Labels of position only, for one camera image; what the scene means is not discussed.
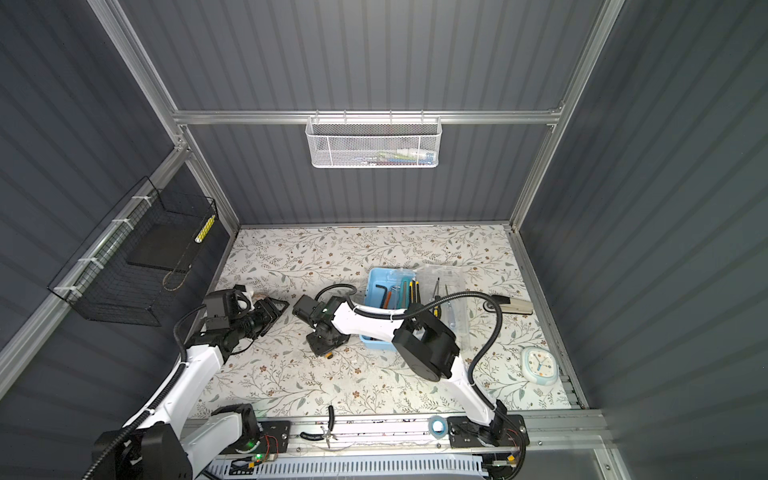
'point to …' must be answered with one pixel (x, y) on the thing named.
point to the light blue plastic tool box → (392, 288)
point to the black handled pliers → (327, 433)
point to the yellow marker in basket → (204, 230)
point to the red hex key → (386, 304)
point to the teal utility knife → (404, 293)
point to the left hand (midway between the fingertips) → (284, 308)
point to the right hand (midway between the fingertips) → (324, 351)
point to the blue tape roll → (435, 433)
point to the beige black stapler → (508, 305)
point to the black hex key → (384, 295)
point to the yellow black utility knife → (414, 292)
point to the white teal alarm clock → (539, 365)
